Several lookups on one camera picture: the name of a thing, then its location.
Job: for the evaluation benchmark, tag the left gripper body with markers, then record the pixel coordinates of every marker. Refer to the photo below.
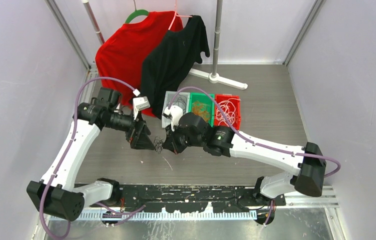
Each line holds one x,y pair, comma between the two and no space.
132,136

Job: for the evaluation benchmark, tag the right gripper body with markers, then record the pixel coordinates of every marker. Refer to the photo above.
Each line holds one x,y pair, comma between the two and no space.
179,139

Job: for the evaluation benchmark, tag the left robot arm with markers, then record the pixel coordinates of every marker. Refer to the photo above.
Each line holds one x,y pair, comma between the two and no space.
55,193

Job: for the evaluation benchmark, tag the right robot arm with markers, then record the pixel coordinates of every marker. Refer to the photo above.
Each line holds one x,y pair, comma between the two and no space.
303,166

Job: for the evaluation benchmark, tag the white plastic bin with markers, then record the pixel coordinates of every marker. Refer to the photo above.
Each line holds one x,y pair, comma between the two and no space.
182,100

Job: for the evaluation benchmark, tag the green plastic bin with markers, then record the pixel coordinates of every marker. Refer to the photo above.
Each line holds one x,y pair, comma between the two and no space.
201,105

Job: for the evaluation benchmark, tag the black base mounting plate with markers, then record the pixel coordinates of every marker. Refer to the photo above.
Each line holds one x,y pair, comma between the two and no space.
189,198

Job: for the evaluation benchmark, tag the red plastic bin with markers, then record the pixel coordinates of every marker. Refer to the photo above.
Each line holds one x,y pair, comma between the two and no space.
230,105

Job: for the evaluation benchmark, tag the red t-shirt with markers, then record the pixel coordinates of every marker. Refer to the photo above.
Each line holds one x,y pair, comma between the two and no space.
121,56

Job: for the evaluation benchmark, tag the black t-shirt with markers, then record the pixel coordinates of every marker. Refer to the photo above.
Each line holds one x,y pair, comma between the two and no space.
168,64

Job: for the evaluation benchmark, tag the green clothes hanger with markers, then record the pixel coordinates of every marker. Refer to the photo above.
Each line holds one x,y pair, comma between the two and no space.
135,14

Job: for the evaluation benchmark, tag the pink clothes hanger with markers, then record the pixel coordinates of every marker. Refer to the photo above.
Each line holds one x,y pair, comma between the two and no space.
177,15

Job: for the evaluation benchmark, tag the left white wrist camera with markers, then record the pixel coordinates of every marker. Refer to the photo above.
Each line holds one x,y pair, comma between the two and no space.
139,103

